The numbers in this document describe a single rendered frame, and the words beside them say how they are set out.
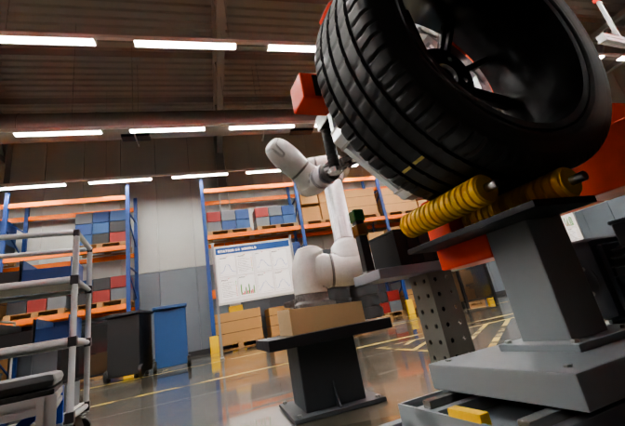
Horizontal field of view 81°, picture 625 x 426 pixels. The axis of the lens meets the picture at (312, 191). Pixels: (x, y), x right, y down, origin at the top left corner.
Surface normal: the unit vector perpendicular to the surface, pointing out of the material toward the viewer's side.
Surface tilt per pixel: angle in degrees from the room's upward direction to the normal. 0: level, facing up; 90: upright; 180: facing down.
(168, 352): 90
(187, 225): 90
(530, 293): 90
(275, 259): 90
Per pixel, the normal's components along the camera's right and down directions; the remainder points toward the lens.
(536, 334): -0.92, 0.04
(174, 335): 0.35, -0.37
